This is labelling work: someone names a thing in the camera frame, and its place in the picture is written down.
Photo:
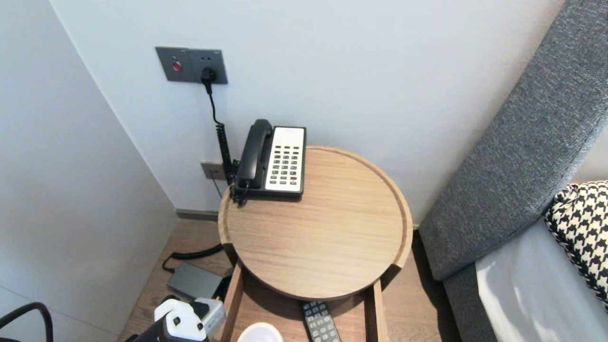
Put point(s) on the grey upholstered bed frame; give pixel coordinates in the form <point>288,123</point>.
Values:
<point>468,308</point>

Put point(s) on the grey upholstered headboard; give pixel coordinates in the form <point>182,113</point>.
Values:
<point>522,142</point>

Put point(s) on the thin black telephone line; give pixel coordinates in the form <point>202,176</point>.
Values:
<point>217,187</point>

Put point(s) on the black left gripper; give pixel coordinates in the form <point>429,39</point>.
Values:
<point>152,335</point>

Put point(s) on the grey wall switch panel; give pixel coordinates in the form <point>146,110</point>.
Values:
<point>172,65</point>

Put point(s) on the houndstooth black white pillow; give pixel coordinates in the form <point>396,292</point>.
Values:
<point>582,228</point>

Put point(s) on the black telephone handset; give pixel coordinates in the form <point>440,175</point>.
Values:
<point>254,152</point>

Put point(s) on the round wooden side table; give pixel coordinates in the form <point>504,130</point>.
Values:
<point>313,228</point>

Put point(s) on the curved wooden table drawer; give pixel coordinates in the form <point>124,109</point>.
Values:
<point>232,304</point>

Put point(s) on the grey power adapter brick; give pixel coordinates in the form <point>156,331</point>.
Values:
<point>194,280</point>

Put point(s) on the black TV remote control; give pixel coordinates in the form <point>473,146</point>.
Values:
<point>320,323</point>

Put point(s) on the black and white desk telephone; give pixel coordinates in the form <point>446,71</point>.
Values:
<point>285,161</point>

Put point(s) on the white bed sheet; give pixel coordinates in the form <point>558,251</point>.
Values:
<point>536,294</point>

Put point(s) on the grey wall power socket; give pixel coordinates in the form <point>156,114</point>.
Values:
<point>207,60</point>

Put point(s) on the white round puck lamp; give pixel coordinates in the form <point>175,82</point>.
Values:
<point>260,333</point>

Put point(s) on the beige low wall socket plate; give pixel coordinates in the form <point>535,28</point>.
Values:
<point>209,170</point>

